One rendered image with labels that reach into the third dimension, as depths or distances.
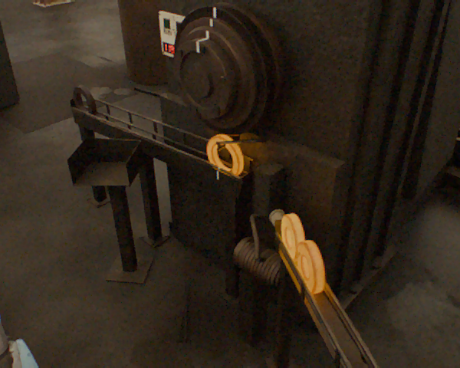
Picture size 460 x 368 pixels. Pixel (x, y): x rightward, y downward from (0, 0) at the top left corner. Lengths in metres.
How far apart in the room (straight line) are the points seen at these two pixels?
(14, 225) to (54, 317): 0.82
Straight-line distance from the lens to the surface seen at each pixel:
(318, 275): 1.33
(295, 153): 1.67
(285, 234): 1.55
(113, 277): 2.43
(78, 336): 2.24
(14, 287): 2.57
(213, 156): 1.89
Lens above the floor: 1.70
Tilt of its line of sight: 33 degrees down
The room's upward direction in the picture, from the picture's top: straight up
